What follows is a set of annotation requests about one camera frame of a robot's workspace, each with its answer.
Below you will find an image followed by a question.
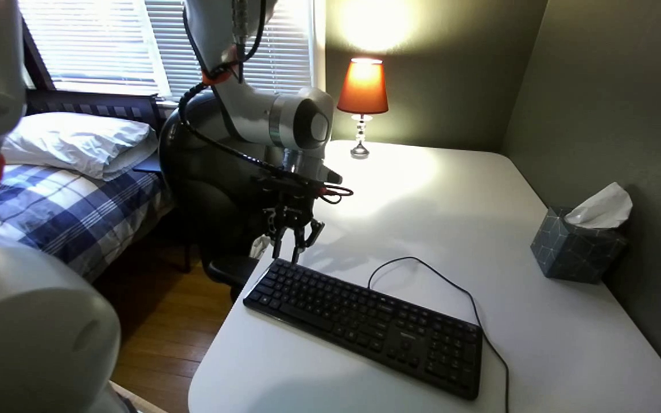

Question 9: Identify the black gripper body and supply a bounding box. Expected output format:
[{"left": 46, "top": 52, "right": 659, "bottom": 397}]
[{"left": 260, "top": 176, "right": 324, "bottom": 234}]

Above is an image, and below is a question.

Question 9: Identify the black computer keyboard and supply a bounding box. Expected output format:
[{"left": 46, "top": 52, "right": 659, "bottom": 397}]
[{"left": 240, "top": 258, "right": 487, "bottom": 402}]

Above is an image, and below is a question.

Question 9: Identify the white object beside chair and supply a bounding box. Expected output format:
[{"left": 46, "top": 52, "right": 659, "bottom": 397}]
[{"left": 248, "top": 231, "right": 276, "bottom": 263}]

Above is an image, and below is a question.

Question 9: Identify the black office chair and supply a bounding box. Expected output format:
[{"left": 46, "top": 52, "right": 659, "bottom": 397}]
[{"left": 159, "top": 90, "right": 299, "bottom": 300}]

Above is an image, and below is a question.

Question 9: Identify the orange shade table lamp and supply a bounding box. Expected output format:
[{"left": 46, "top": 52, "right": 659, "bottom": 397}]
[{"left": 335, "top": 55, "right": 390, "bottom": 160}]

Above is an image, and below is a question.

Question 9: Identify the white window blind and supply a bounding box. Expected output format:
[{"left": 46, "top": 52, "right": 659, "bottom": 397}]
[
  {"left": 15, "top": 0, "right": 172, "bottom": 98},
  {"left": 145, "top": 0, "right": 322, "bottom": 114}
]

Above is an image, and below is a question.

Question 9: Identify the blue plaid bed blanket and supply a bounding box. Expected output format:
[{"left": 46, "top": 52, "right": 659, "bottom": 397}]
[{"left": 0, "top": 157, "right": 175, "bottom": 284}]

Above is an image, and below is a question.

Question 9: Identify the white pillow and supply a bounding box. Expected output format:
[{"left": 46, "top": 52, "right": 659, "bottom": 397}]
[{"left": 0, "top": 111, "right": 161, "bottom": 183}]

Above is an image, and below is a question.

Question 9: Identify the dark bed headboard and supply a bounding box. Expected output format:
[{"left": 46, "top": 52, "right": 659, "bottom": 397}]
[{"left": 20, "top": 20, "right": 166, "bottom": 130}]

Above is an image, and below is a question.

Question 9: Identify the grey patterned tissue box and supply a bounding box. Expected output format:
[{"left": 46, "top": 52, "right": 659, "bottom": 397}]
[{"left": 528, "top": 207, "right": 629, "bottom": 286}]

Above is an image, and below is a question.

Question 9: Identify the white tissue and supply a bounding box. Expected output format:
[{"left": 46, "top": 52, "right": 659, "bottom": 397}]
[{"left": 562, "top": 180, "right": 636, "bottom": 231}]

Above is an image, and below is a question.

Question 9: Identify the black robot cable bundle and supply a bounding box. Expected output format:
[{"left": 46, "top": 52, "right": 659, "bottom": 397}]
[{"left": 175, "top": 0, "right": 356, "bottom": 207}]

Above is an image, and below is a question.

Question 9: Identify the black keyboard cable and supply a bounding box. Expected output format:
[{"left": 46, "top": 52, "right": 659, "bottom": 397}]
[{"left": 365, "top": 254, "right": 515, "bottom": 413}]

